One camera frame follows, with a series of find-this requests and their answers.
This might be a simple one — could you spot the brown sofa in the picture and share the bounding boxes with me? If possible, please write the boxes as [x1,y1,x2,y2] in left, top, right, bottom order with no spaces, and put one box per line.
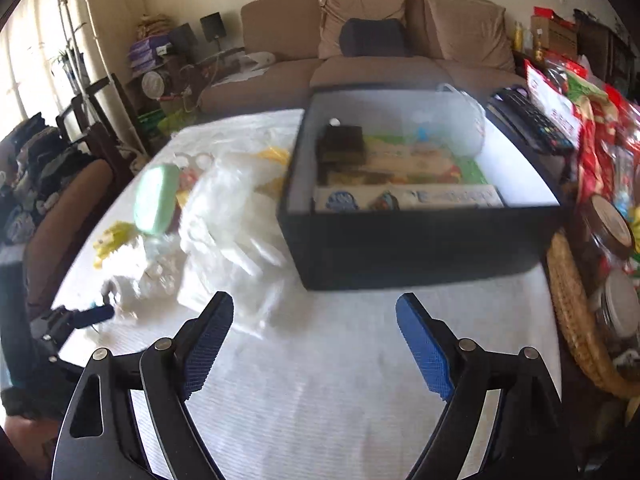
[200,0,524,117]

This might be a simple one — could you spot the wicker basket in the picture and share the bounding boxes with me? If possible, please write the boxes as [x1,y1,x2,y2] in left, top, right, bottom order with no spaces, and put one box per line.
[546,231,639,399]

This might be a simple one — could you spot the black remote control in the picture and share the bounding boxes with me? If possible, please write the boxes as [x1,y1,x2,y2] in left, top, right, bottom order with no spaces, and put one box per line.
[487,84,574,156]

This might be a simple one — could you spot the black storage box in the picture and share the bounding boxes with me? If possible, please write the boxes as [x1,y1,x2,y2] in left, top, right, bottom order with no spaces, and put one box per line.
[278,84,570,290]

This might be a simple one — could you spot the TPE glove box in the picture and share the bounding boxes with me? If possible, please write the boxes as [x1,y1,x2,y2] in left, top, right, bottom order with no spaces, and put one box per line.
[314,184,503,214]

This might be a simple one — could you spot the brown lidded jar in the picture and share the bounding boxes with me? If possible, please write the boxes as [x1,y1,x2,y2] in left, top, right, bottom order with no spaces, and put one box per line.
[582,194,636,268]

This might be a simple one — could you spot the yellow food mould packet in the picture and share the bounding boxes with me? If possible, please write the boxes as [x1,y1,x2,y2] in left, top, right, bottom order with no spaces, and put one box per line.
[93,219,181,311]

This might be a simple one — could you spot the dark blue cushion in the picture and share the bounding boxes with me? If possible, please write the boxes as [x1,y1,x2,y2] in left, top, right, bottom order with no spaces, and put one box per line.
[338,18,413,58]

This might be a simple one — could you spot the red snack bags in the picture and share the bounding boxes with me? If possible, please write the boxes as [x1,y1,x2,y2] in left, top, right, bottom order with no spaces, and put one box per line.
[524,61,639,221]

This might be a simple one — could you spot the mint green case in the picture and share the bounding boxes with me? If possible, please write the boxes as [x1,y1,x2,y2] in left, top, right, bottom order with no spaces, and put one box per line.
[134,164,180,235]

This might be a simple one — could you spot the white coat rack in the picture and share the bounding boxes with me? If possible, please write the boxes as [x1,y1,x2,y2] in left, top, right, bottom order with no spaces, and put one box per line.
[54,0,148,155]

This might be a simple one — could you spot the translucent disposable glove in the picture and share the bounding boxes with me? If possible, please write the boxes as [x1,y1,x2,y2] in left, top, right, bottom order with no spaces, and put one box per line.
[177,148,293,338]

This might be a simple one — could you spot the clear plastic measuring cup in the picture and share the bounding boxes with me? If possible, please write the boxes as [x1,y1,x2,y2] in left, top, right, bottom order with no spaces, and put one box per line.
[401,84,486,158]

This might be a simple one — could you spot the brown sponge block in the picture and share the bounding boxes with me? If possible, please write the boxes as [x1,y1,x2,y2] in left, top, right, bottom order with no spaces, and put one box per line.
[316,125,366,165]

